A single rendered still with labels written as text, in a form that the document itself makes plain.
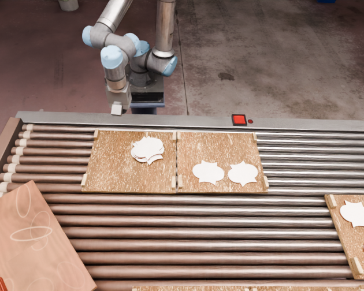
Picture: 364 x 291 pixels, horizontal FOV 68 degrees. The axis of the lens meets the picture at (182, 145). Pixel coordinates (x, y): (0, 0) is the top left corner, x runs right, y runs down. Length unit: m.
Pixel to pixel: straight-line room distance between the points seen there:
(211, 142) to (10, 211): 0.91
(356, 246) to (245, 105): 2.03
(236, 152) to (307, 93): 2.20
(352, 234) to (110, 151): 1.12
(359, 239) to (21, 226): 1.31
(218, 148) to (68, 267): 0.82
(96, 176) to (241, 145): 0.72
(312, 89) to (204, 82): 1.27
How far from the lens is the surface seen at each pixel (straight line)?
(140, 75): 1.58
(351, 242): 1.35
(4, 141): 1.55
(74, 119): 1.56
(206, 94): 3.06
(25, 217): 1.16
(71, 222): 1.23
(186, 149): 1.33
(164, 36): 1.40
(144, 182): 1.23
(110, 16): 1.20
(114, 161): 1.31
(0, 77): 3.68
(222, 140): 1.40
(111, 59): 1.01
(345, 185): 1.52
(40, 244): 1.09
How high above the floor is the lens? 2.00
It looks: 52 degrees down
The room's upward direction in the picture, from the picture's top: 5 degrees clockwise
